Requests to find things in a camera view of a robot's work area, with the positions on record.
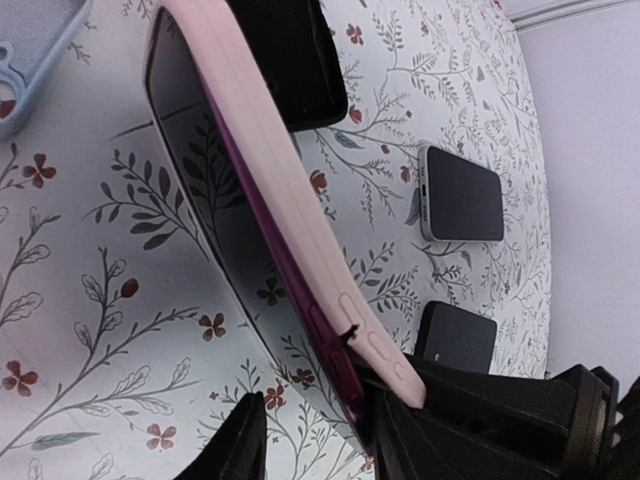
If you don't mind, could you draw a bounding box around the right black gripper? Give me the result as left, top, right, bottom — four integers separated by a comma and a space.
408, 356, 639, 479

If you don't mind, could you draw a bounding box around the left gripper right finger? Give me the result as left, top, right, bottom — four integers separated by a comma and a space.
372, 390, 450, 480

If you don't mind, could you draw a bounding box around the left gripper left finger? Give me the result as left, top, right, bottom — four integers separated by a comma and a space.
175, 392, 267, 480

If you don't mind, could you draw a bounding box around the pink phone case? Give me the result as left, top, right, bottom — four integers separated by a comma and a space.
158, 0, 427, 411

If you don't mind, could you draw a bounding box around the black phone case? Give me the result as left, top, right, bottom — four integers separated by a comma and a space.
229, 0, 348, 132

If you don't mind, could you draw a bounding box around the light blue phone case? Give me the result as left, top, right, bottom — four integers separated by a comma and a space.
1, 1, 93, 141

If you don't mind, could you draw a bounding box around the black phone with white edge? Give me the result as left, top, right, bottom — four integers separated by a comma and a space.
145, 7, 373, 453

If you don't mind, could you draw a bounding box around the floral patterned table mat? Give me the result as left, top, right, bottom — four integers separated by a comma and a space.
1, 1, 551, 479

